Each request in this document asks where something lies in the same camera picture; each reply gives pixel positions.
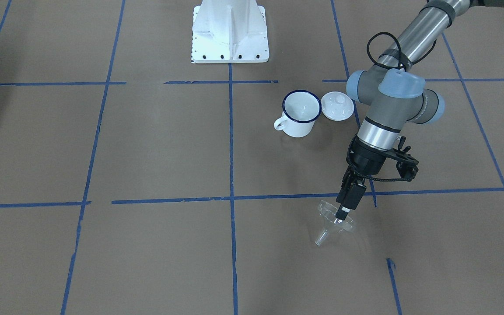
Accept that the working arm black gripper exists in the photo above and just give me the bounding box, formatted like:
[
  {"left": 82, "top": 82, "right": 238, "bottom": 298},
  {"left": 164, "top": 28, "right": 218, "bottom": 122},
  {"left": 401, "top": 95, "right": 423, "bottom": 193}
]
[{"left": 336, "top": 135, "right": 387, "bottom": 220}]

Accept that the white mug lid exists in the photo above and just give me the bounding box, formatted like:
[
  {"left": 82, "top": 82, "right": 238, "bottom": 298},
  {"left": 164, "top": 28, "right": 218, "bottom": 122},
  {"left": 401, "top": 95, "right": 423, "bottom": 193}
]
[{"left": 321, "top": 91, "right": 354, "bottom": 121}]

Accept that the working silver UR robot arm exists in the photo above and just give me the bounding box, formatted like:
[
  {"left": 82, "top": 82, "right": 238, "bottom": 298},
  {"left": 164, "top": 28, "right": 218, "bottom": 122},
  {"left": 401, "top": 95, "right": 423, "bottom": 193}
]
[{"left": 336, "top": 0, "right": 471, "bottom": 220}]

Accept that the white enamel mug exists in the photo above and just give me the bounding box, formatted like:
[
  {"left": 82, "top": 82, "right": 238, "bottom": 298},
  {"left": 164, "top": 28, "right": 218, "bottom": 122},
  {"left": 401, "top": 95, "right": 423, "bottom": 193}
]
[{"left": 273, "top": 90, "right": 322, "bottom": 138}]

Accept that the working arm black cable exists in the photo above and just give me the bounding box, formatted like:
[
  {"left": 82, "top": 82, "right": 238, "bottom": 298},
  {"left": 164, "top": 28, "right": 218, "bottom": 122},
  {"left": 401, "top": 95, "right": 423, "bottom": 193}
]
[{"left": 346, "top": 31, "right": 437, "bottom": 183}]

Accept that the working arm black camera mount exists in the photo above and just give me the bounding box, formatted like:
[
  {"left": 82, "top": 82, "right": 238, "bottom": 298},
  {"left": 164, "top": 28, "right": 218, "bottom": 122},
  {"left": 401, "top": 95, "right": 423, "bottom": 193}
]
[{"left": 383, "top": 136, "right": 419, "bottom": 182}]

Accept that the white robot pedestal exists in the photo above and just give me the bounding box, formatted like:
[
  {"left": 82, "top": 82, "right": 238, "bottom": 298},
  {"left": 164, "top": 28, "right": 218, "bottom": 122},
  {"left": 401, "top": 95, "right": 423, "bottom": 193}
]
[{"left": 191, "top": 0, "right": 270, "bottom": 64}]

